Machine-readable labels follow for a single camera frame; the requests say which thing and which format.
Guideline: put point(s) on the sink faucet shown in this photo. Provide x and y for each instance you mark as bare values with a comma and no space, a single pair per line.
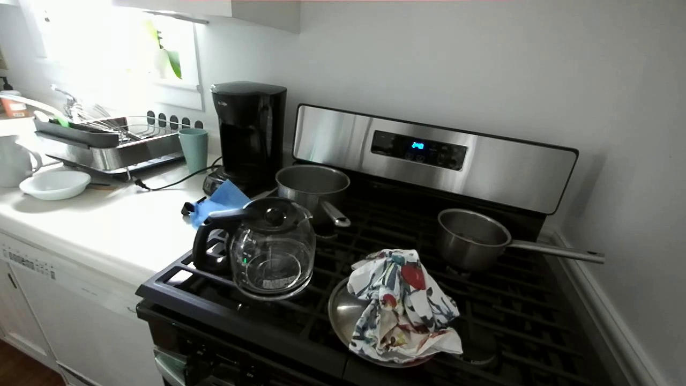
68,97

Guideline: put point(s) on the white framed window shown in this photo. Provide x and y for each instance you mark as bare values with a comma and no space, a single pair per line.
71,71

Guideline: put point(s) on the glass coffee carafe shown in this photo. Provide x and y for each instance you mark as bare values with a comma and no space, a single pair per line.
270,249

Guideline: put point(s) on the blue cloth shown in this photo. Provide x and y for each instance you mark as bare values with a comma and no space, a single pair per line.
222,201

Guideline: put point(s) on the white strip with dark holes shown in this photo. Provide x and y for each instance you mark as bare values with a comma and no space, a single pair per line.
168,122

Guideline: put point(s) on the metal dish rack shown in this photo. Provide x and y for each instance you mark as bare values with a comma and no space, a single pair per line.
107,154

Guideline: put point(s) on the black coffee maker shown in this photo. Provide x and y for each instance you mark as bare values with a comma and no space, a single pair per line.
249,136

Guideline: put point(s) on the black and steel stove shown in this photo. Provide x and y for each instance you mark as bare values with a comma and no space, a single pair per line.
500,172

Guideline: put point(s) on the white pitcher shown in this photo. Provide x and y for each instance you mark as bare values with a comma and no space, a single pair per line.
13,161

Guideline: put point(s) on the small black object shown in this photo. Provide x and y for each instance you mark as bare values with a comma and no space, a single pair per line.
189,211

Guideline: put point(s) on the brown object by sink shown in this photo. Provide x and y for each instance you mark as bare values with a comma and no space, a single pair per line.
13,109

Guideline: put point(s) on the white bowl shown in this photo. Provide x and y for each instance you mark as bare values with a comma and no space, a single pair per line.
54,185

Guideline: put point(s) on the patterned kitchen towel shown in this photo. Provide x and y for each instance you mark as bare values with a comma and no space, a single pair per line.
399,308

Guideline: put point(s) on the teal cup beside coffee maker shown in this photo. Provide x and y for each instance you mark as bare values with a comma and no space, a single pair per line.
194,151

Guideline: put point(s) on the steel frying pan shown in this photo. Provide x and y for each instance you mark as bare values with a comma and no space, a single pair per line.
343,315

